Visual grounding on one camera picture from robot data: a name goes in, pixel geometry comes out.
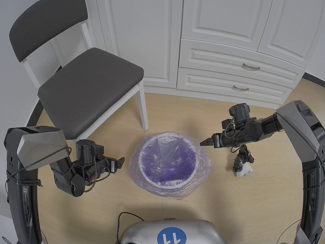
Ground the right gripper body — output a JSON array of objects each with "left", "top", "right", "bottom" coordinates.
[{"left": 213, "top": 132, "right": 242, "bottom": 149}]

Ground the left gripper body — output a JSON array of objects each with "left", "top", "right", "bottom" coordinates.
[{"left": 100, "top": 157, "right": 118, "bottom": 175}]

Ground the black plastic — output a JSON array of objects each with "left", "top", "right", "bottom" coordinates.
[{"left": 232, "top": 144, "right": 255, "bottom": 178}]

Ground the purple plastic bag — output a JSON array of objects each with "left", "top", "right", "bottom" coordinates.
[{"left": 129, "top": 131, "right": 213, "bottom": 201}]

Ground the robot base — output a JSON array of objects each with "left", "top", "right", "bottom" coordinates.
[{"left": 122, "top": 220, "right": 226, "bottom": 244}]

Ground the white trash bin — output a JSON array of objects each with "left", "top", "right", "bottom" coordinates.
[{"left": 134, "top": 136, "right": 199, "bottom": 189}]

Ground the grey white chair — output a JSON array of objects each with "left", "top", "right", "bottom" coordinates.
[{"left": 9, "top": 0, "right": 149, "bottom": 140}]

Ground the white wardrobe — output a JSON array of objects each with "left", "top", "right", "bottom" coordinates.
[{"left": 85, "top": 0, "right": 325, "bottom": 110}]

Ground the black cable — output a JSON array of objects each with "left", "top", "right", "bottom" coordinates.
[{"left": 116, "top": 212, "right": 145, "bottom": 244}]

